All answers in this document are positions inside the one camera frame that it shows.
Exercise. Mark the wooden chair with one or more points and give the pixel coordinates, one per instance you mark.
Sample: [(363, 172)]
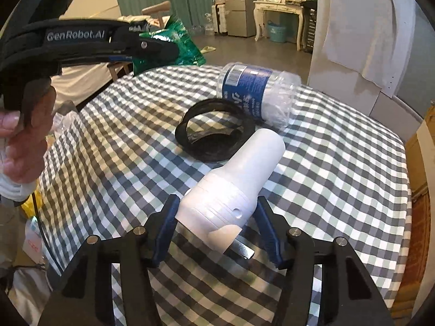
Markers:
[(156, 8)]

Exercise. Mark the white blanket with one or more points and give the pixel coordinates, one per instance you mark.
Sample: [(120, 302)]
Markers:
[(85, 81)]

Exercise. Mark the teal basket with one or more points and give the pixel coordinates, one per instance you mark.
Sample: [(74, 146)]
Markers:
[(277, 33)]

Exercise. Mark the yellow bag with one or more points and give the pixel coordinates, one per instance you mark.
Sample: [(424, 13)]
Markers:
[(32, 205)]

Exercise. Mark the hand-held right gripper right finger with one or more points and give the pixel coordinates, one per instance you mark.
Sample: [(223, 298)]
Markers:
[(272, 236)]

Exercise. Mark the person's left hand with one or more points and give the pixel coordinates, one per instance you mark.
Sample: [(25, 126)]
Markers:
[(32, 149)]

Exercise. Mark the person's left forearm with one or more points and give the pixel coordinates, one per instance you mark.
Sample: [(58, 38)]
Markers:
[(15, 190)]

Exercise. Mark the black drawer rack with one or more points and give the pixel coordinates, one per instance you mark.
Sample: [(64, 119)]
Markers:
[(310, 27)]

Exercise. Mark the checkered tablecloth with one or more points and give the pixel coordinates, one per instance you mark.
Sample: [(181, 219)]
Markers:
[(340, 176)]

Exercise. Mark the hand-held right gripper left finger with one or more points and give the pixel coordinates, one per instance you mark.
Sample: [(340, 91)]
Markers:
[(166, 231)]

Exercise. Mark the cardboard box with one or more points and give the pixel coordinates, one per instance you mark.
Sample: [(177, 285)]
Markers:
[(421, 227)]

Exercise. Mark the white trolley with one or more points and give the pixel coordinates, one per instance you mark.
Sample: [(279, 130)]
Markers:
[(220, 18)]

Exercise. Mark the clear bottle with blue label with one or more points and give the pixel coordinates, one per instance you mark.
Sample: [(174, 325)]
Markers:
[(251, 88)]

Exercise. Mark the white vanity table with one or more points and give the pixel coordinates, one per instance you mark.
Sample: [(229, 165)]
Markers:
[(278, 6)]

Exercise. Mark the small silver fridge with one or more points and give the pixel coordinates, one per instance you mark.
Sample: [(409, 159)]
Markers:
[(241, 17)]

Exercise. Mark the green snack bag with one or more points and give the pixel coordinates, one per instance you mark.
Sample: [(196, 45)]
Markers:
[(183, 44)]

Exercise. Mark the white hanging cloth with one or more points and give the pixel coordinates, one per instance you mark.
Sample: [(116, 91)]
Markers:
[(367, 23)]

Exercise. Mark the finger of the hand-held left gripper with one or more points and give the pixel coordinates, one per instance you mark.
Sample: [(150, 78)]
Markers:
[(120, 58), (159, 51)]

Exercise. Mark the white plug adapter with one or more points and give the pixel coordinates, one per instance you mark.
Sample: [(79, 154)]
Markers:
[(231, 190)]

